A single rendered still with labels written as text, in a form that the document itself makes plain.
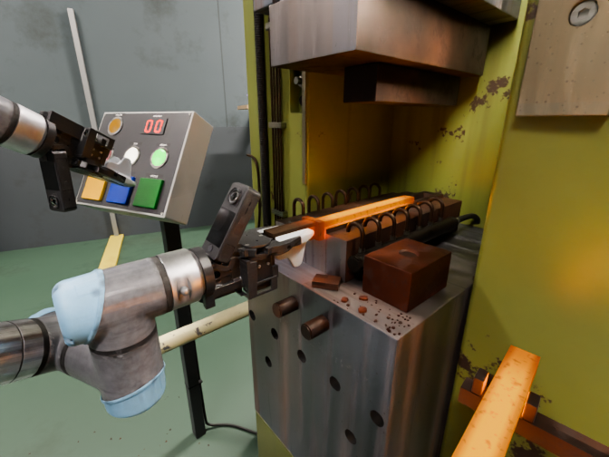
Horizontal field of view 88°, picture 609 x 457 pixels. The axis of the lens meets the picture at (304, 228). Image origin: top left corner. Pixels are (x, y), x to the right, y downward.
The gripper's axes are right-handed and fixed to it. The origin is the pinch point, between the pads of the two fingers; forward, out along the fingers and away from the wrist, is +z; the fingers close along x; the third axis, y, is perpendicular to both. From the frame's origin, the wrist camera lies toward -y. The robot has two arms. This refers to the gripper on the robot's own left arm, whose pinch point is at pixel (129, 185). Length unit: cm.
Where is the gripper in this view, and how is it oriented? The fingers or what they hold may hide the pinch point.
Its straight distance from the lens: 84.6
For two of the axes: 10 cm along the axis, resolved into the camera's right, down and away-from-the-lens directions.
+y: 2.1, -9.7, 1.5
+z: 3.6, 2.2, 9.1
